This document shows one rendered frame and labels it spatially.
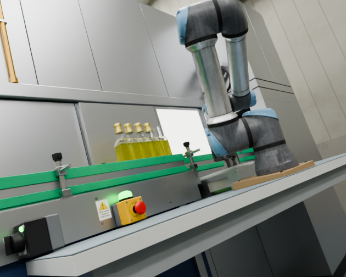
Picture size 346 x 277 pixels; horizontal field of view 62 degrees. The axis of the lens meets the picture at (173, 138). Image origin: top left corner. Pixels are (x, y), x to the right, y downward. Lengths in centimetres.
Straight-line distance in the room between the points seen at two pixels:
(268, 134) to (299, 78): 264
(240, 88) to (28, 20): 99
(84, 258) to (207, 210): 29
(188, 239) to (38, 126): 82
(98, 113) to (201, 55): 61
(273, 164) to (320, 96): 256
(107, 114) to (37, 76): 34
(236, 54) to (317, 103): 251
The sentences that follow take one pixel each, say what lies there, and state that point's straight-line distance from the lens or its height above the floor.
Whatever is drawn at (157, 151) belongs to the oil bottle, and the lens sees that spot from 132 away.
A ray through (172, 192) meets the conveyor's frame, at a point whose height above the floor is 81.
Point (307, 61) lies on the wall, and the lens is 363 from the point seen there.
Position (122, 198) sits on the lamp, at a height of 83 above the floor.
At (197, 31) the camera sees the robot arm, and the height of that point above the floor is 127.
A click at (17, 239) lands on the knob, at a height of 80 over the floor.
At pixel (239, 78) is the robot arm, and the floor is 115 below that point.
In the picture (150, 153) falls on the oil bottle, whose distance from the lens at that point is 129.
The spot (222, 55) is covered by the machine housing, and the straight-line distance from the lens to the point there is 222.
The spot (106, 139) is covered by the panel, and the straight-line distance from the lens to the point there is 136.
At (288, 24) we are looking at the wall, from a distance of 382.
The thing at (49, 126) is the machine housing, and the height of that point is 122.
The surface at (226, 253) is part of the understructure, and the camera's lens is 183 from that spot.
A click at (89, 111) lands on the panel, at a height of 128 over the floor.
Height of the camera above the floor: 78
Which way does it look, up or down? 12 degrees up
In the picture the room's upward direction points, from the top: 17 degrees counter-clockwise
